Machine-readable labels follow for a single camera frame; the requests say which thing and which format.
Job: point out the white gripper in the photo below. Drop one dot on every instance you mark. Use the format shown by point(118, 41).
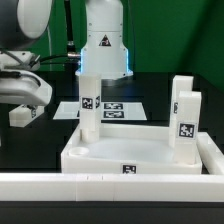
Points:
point(24, 87)

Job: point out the white desk top tray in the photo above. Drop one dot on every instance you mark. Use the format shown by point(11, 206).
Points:
point(125, 149)

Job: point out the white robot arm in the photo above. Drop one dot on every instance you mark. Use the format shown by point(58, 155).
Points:
point(23, 22)

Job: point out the marker tag sheet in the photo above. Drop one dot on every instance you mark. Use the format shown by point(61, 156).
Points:
point(109, 111)

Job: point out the white L-shaped fence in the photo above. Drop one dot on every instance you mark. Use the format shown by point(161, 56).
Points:
point(111, 187)

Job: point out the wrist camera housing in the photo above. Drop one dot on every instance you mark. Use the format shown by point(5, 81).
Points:
point(20, 60)

